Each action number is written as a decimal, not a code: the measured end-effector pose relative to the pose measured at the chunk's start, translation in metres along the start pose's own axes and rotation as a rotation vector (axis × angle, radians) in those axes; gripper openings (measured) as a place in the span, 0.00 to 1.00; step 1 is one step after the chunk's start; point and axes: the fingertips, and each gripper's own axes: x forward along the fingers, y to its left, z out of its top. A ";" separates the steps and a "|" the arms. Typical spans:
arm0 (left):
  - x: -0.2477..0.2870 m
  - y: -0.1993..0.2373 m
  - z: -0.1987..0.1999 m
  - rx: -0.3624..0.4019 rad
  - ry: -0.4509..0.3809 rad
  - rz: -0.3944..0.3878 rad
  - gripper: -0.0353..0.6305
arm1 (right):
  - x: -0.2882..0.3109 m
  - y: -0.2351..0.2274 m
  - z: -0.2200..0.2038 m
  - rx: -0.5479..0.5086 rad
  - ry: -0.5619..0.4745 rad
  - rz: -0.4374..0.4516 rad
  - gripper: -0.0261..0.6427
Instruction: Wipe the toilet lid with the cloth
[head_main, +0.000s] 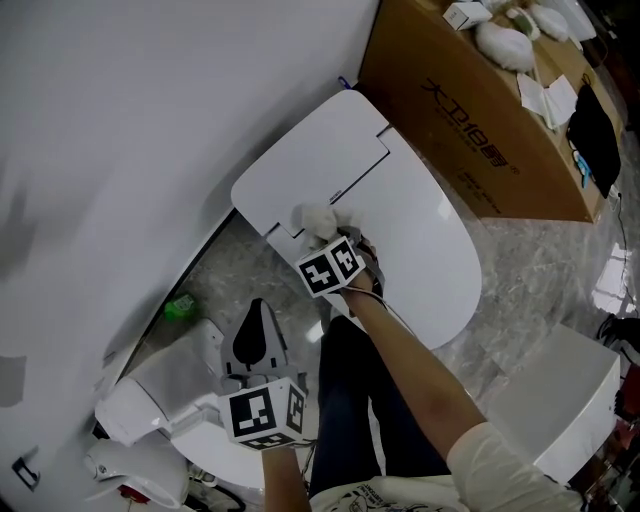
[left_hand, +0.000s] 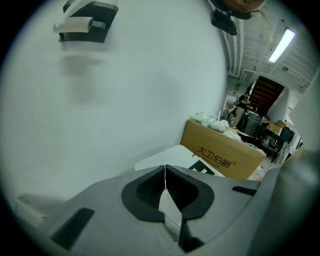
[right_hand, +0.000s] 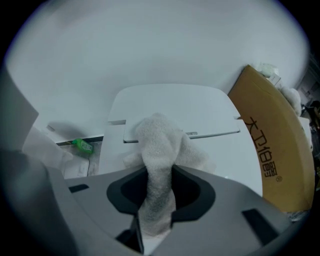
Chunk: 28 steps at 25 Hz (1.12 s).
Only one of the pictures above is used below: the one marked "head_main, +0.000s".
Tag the blue pen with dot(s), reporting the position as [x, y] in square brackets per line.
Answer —
[347, 82]

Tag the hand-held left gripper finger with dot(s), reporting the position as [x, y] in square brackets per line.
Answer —
[279, 350]
[229, 357]

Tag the person's printed white shirt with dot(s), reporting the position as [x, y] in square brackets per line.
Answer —
[500, 480]

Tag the person's right hand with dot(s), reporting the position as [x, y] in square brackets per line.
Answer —
[367, 257]

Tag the person's right forearm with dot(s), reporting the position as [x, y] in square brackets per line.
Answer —
[400, 360]

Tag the white paper sheets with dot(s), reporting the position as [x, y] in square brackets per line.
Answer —
[545, 100]

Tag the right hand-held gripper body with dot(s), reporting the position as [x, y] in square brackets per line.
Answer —
[327, 270]

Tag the person's left forearm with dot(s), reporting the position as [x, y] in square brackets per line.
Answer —
[282, 480]

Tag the white smart toilet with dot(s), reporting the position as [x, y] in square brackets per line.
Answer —
[310, 150]

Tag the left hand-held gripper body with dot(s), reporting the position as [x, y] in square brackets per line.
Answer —
[255, 412]

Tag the white foam-wrapped part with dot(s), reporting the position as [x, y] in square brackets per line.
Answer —
[550, 22]
[505, 45]

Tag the person's dark trousers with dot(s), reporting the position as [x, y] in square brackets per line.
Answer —
[350, 400]

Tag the small white box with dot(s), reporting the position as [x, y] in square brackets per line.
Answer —
[465, 15]

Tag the green plastic wrapper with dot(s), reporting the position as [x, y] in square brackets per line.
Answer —
[181, 307]

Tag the red canister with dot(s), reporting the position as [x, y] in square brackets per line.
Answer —
[134, 492]

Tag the black fabric pouch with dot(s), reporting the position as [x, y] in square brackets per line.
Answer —
[595, 140]

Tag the white toilet with control label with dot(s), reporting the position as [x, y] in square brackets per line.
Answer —
[190, 440]

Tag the white toilet lid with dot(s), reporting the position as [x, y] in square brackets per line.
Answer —
[425, 240]

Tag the white terry cloth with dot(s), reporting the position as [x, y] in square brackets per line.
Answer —
[320, 220]

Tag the black wall bracket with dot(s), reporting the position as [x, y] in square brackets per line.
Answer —
[26, 467]

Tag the large cardboard box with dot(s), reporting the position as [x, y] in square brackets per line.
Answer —
[450, 125]

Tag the blue plastic item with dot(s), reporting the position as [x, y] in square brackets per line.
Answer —
[584, 167]

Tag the white rectangular basin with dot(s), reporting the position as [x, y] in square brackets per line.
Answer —
[555, 400]

